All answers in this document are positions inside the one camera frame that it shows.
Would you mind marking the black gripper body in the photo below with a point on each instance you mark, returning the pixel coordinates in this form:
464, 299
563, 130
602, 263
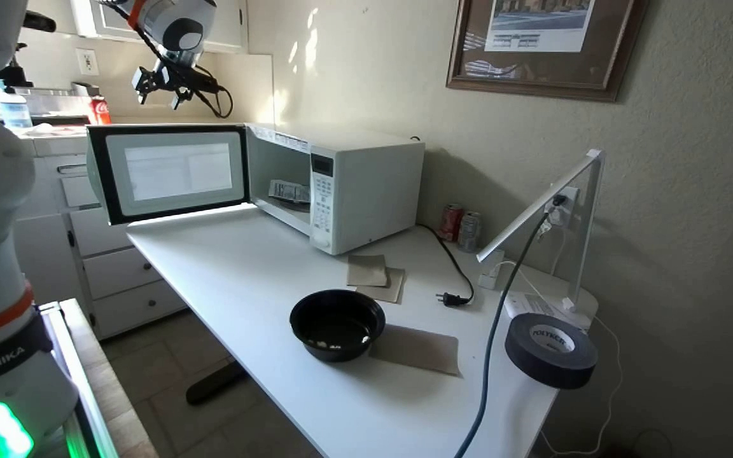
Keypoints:
180, 73

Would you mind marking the white microwave door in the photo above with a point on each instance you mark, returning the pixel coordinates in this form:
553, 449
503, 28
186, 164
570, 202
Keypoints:
172, 168

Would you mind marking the black and white snack packet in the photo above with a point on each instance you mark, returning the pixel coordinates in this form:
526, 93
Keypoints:
289, 191

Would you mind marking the white microwave oven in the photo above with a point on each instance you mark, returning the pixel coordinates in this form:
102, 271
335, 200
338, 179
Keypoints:
375, 186

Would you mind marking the red bottle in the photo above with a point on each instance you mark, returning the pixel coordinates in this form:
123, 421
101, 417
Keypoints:
102, 110

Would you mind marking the white drawer cabinet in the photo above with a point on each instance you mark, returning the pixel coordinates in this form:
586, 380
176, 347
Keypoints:
112, 271

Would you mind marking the small brown paper napkin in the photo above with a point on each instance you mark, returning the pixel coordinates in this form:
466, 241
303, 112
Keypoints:
394, 289
367, 271

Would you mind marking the black bowl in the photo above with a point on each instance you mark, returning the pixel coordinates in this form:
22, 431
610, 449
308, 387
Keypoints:
338, 327

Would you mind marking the black table foot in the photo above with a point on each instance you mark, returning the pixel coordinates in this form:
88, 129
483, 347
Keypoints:
215, 382

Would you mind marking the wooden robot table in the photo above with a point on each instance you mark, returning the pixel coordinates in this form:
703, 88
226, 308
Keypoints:
102, 382

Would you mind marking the red can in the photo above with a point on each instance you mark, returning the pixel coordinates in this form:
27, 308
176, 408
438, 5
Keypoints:
457, 228

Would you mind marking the large brown paper napkin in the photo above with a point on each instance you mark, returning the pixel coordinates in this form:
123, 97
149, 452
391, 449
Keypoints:
422, 350

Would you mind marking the framed building picture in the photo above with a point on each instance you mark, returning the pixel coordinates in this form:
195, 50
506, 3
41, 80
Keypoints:
535, 42

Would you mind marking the white desk lamp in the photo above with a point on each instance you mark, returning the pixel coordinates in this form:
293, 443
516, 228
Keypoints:
545, 200

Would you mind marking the black tape roll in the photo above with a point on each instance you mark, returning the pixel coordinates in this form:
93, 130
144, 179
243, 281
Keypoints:
550, 347

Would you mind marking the white light switch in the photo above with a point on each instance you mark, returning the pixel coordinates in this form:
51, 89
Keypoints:
88, 61

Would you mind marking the white wall outlet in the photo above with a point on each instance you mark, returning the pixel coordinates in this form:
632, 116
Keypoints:
565, 207

